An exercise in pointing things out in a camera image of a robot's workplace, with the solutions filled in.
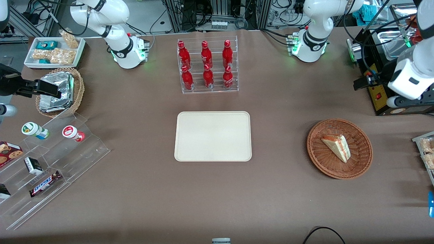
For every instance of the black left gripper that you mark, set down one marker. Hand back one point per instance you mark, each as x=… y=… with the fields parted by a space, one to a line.
x=382 y=74

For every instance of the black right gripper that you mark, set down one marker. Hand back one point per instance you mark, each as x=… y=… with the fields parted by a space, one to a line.
x=7 y=83

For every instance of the triangular sandwich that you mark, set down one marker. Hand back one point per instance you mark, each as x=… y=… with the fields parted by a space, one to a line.
x=337 y=147

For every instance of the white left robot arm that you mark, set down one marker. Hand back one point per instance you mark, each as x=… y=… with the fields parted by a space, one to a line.
x=310 y=56

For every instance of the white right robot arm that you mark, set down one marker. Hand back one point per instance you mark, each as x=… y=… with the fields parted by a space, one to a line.
x=118 y=47

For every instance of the light wicker basket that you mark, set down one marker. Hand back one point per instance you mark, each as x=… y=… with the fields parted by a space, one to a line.
x=78 y=91

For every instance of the white snack tray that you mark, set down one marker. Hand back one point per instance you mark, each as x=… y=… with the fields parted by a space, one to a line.
x=28 y=62

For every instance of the grey metal tray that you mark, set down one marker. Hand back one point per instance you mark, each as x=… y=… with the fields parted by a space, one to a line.
x=416 y=139

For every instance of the brown wicker basket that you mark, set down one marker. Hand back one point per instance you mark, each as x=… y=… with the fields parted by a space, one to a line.
x=325 y=166

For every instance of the beige plastic tray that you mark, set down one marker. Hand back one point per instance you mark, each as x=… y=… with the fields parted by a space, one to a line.
x=213 y=137

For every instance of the aluminium foil container stack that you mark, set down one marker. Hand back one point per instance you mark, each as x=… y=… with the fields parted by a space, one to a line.
x=56 y=101

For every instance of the small teal snack packet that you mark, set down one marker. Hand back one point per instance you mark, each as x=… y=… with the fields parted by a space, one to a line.
x=44 y=61

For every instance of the black appliance yellow label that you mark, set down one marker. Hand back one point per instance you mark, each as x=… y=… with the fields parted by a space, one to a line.
x=371 y=51

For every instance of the clear peanut snack bag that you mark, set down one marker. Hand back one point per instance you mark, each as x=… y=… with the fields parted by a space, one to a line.
x=430 y=162
x=62 y=56
x=428 y=145
x=41 y=54
x=70 y=40

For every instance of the green lid yogurt cup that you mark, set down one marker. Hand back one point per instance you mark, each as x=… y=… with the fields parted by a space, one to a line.
x=32 y=129

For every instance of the large teal snack packet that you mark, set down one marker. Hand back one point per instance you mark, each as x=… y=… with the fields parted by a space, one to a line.
x=46 y=45

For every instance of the red lid yogurt cup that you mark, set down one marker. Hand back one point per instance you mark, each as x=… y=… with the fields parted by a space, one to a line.
x=71 y=132

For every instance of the steel pan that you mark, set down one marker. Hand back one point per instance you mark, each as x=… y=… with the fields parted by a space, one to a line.
x=393 y=44

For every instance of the teal cloth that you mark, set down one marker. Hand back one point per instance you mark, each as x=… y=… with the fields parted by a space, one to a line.
x=368 y=13

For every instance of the red cookie box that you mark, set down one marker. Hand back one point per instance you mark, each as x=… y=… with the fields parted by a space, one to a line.
x=8 y=152

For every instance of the clear acrylic stepped stand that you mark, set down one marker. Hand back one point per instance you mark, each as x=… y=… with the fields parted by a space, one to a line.
x=81 y=156

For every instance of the black white small carton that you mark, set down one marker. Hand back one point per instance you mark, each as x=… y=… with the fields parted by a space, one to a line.
x=33 y=166

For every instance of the Snickers chocolate bar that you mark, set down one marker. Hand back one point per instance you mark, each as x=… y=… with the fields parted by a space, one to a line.
x=44 y=183

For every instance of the black snack packet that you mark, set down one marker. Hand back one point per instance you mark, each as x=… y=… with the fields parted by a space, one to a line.
x=4 y=192

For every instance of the red cola bottle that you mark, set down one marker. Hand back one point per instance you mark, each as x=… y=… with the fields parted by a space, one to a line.
x=187 y=79
x=184 y=56
x=205 y=56
x=227 y=54
x=228 y=78
x=208 y=78

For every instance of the blue plastic object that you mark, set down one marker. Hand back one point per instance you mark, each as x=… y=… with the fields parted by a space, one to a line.
x=431 y=203

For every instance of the clear acrylic bottle rack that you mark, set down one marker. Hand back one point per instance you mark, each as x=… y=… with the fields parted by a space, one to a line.
x=217 y=91

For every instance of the grey terminal block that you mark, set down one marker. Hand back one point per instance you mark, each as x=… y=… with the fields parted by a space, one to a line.
x=218 y=24

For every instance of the grey metal object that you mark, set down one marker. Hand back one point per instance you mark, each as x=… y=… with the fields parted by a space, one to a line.
x=221 y=241

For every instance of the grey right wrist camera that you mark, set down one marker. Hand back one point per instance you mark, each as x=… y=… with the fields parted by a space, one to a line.
x=6 y=110

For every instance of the aluminium frame rack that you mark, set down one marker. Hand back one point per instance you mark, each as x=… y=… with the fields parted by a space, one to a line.
x=264 y=13

